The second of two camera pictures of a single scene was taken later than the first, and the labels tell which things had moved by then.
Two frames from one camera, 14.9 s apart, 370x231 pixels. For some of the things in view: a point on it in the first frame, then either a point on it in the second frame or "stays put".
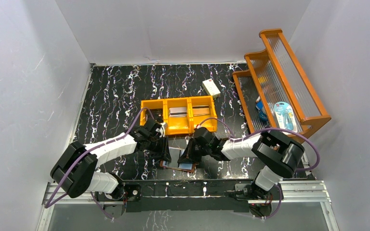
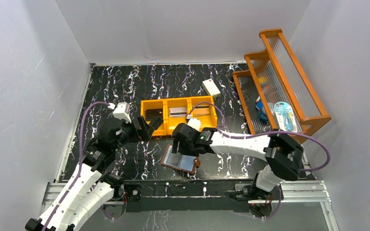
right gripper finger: [189, 156] to [174, 146]
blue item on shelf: [262, 113] stays put
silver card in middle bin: [178, 112] stays put
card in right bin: [201, 110] stays put
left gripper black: [161, 144] to [141, 128]
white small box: [211, 88] stays put
